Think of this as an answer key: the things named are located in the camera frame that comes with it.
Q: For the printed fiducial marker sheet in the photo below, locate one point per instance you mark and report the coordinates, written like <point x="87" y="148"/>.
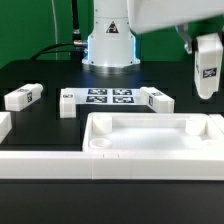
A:
<point x="107" y="96"/>

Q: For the white left obstacle block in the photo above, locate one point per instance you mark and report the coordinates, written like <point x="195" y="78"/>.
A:
<point x="5" y="125"/>

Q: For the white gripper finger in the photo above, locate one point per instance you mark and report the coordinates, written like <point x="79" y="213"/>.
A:
<point x="190" y="44"/>

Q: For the white desk top tray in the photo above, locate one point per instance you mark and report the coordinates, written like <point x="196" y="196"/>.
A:
<point x="120" y="132"/>

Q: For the white front obstacle bar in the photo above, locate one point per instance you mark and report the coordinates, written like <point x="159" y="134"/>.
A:
<point x="130" y="166"/>

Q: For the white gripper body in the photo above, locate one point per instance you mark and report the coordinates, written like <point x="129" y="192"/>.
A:
<point x="151" y="15"/>

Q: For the white right obstacle block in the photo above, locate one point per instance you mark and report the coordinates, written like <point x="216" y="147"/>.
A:
<point x="218" y="120"/>

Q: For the white obstacle block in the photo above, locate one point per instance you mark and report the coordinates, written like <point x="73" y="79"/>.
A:
<point x="218" y="120"/>
<point x="5" y="125"/>

